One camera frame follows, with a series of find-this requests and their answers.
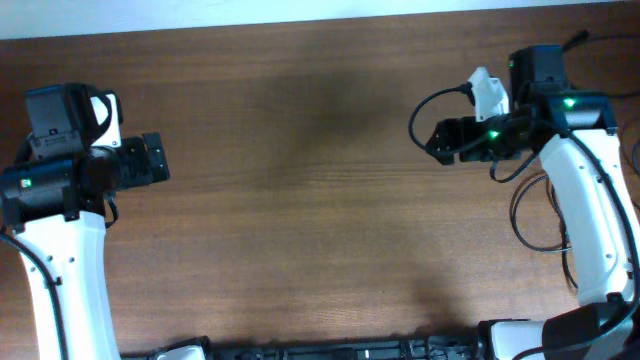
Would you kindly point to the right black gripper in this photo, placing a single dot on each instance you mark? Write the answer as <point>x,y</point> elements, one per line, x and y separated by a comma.
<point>449,130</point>

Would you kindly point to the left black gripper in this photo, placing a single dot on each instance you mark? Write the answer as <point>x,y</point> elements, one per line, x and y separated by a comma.
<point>137,152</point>

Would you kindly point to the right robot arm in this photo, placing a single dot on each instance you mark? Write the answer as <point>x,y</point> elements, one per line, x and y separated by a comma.
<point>574,135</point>

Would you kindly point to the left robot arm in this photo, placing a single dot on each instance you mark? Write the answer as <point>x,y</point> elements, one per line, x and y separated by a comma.
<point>58,201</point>

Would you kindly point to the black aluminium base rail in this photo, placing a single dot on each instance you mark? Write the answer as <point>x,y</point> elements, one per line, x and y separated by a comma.
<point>350,347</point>

